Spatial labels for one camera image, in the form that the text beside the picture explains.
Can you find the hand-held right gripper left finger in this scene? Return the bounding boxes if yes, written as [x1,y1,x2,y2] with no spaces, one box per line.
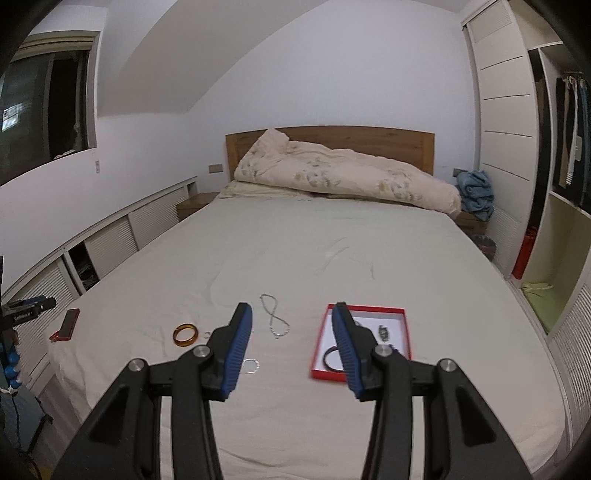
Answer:
[51,302,254,480]

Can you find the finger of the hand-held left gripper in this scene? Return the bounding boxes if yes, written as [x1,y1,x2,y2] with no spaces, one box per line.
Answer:
[11,297,57,319]

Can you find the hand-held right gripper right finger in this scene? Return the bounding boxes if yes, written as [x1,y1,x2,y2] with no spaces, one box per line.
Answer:
[331,302,536,480]

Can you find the silver chain necklace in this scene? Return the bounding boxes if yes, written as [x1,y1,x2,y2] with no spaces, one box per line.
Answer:
[259,294,291,339]

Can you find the red shallow jewelry box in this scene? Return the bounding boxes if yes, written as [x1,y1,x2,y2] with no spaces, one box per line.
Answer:
[309,303,411,383]

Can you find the amber bangle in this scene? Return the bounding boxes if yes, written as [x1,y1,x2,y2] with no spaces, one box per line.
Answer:
[173,324,200,346]

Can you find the black bangle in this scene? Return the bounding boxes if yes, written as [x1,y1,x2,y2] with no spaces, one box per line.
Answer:
[322,347,347,373]

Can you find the phone in red case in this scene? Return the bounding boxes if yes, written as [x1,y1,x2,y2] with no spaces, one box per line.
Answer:
[49,308,81,342]

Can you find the white louvered cabinet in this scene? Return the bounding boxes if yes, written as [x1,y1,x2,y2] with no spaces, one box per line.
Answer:
[0,175,199,398]

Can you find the wooden nightstand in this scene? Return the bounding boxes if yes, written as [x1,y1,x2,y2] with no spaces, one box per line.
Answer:
[176,192,218,222]
[455,211,488,236]

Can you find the cream pillow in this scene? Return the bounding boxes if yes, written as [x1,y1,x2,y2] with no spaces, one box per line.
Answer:
[219,181,315,200]

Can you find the floral cream duvet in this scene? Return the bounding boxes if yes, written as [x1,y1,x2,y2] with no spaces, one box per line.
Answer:
[233,128,463,214]

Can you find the dark waste bin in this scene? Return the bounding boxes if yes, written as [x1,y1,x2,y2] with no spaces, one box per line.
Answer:
[471,234,498,262]

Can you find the window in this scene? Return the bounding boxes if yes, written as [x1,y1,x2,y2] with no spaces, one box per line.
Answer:
[0,31,101,186]

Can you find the blue cloth heap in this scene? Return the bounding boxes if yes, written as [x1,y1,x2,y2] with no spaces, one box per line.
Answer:
[455,169,495,222]

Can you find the wooden headboard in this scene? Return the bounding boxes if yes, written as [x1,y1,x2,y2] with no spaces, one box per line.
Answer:
[225,126,435,185]

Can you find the white wardrobe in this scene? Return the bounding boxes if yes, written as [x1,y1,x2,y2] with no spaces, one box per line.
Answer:
[461,0,591,441]

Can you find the hanging clothes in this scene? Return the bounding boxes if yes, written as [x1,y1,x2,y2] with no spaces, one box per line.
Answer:
[551,73,591,205]

